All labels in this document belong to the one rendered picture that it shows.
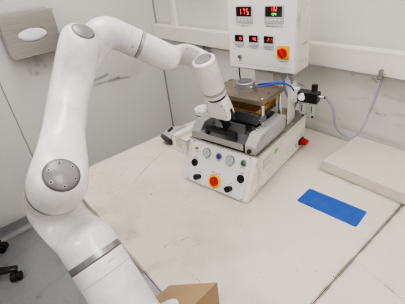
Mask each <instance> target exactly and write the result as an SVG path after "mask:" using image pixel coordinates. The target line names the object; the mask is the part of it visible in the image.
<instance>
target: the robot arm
mask: <svg viewBox="0 0 405 304"><path fill-rule="evenodd" d="M113 49H114V50H117V51H119V52H122V53H124V54H126V55H128V56H131V57H133V58H135V59H138V60H140V61H143V62H145V63H148V64H150V65H153V66H155V67H157V68H160V69H162V70H165V71H173V70H175V69H176V68H177V67H178V65H187V66H190V67H193V69H194V71H195V73H196V76H197V79H198V81H199V84H200V86H201V89H202V92H203V94H204V97H205V99H206V106H207V110H208V112H209V115H210V116H211V117H212V118H216V119H219V121H220V122H221V123H222V126H223V128H226V129H229V128H230V126H231V124H230V121H234V120H235V117H234V108H233V105H232V103H231V101H230V99H229V97H228V95H227V94H226V92H227V91H226V88H225V85H224V82H223V79H222V76H221V72H220V70H219V66H218V63H217V61H216V57H215V55H214V54H212V53H209V52H207V51H205V50H203V49H201V48H199V47H197V46H194V45H191V44H187V43H183V44H179V45H172V44H170V43H168V42H166V41H164V40H162V39H159V38H158V37H156V36H153V35H152V34H150V33H147V32H145V31H143V30H141V29H139V28H137V27H134V26H132V25H130V24H128V23H126V22H124V21H122V20H120V19H117V18H115V17H111V16H100V17H96V18H94V19H92V20H91V21H89V22H88V23H86V24H85V25H84V24H80V23H72V24H68V25H66V26H65V27H64V28H63V29H62V31H61V33H60V35H59V38H58V44H57V49H56V52H55V57H54V63H53V67H52V75H51V81H50V84H49V90H48V96H47V99H46V105H45V111H44V116H43V122H42V128H41V131H40V136H39V140H38V143H37V147H36V150H35V152H34V156H33V159H32V161H31V164H30V167H29V170H28V173H27V177H26V181H25V187H24V193H23V197H22V204H23V208H24V211H25V214H26V216H27V218H28V221H29V222H30V224H31V225H32V227H33V228H34V230H35V231H36V232H37V233H38V234H39V236H40V237H41V238H42V239H43V240H44V242H46V243H47V245H49V246H50V248H52V249H53V251H54V252H55V253H56V254H57V256H58V257H59V258H60V260H61V261H62V263H63V265H64V266H65V268H66V269H67V271H68V273H69V274H70V276H71V278H72V279H73V281H74V282H75V284H76V286H77V287H78V289H79V291H80V292H81V294H82V295H83V297H84V299H85V300H86V302H87V304H179V302H178V300H177V299H169V300H167V301H164V302H162V303H159V301H158V300H157V298H156V297H155V295H154V293H153V292H152V291H151V289H150V287H149V286H148V284H147V283H146V281H145V279H144V278H143V276H142V275H141V273H140V271H139V270H138V269H137V267H136V265H135V264H134V262H133V261H132V259H131V258H130V256H129V254H128V253H127V251H126V250H125V248H124V246H123V245H122V243H121V242H120V240H119V238H118V237H117V236H116V234H115V233H114V231H113V229H112V228H111V227H110V226H109V225H108V224H107V223H106V222H105V221H104V220H102V219H100V218H99V217H97V216H96V215H95V214H93V213H92V212H91V211H89V210H88V208H86V206H85V205H84V203H83V202H82V199H83V198H84V196H85V194H86V191H87V188H88V185H89V160H88V153H87V144H86V126H87V116H88V111H89V102H90V96H91V93H92V87H93V82H94V79H95V73H96V71H97V70H98V69H99V67H100V66H101V64H102V63H103V61H104V60H105V58H106V57H107V56H108V54H109V53H110V51H111V50H113Z"/></svg>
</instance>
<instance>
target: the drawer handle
mask: <svg viewBox="0 0 405 304"><path fill-rule="evenodd" d="M210 132H214V133H217V134H220V135H224V136H228V137H231V138H233V142H236V141H238V135H237V132H236V131H232V130H228V129H226V128H221V127H217V126H214V125H210V124H207V125H206V134H209V133H210Z"/></svg>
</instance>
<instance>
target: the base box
mask: <svg viewBox="0 0 405 304"><path fill-rule="evenodd" d="M305 121H306V116H304V117H303V118H302V119H300V120H299V121H298V122H297V123H296V124H295V125H294V126H293V127H292V128H291V129H290V130H289V131H288V132H287V133H285V134H284V135H283V136H282V137H281V138H280V139H279V140H278V141H277V142H276V143H275V144H274V145H273V146H271V147H270V148H269V149H268V150H267V151H266V152H265V153H264V154H262V155H261V156H260V157H259V158H258V159H257V158H254V157H253V158H252V161H251V166H250V171H249V175H248V180H247V184H246V189H245V195H244V198H243V202H245V203H248V202H249V201H250V200H251V199H252V198H253V197H254V196H255V195H256V194H257V193H258V191H259V189H260V188H261V187H262V186H263V185H264V184H265V183H266V182H267V181H268V180H269V179H270V178H271V177H272V175H273V174H274V173H275V172H276V171H277V170H278V169H279V168H280V167H281V166H282V165H283V164H284V163H285V162H286V161H287V160H288V158H290V157H291V155H293V154H294V152H296V151H297V149H299V147H300V146H301V145H307V144H308V143H309V140H308V139H305V138H304V130H305ZM192 145H193V139H192V138H191V139H190V145H189V152H188V156H187V163H186V170H185V174H184V178H187V173H188V169H189V163H190V156H191V152H192Z"/></svg>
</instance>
